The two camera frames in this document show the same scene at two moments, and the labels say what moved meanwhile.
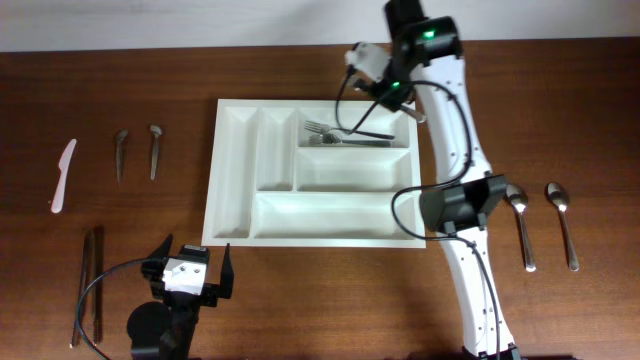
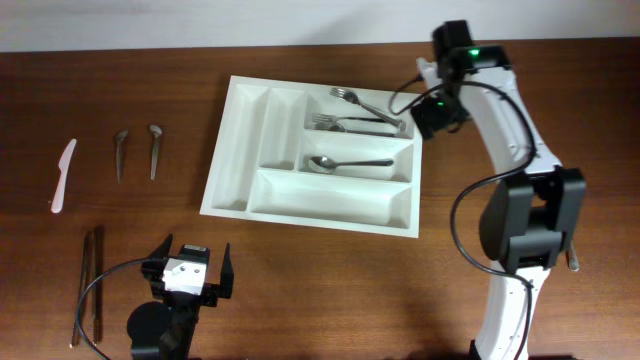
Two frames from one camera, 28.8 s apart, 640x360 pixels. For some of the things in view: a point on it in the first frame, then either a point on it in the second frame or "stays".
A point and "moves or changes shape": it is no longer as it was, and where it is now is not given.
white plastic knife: x=63 y=164 stays
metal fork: x=321 y=128 to x=326 y=120
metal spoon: x=519 y=198 moves or changes shape
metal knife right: x=97 y=275 stays
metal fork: x=330 y=138 to x=321 y=124
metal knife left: x=85 y=258 stays
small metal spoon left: x=121 y=139 stays
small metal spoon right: x=156 y=131 stays
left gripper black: x=212 y=291 stays
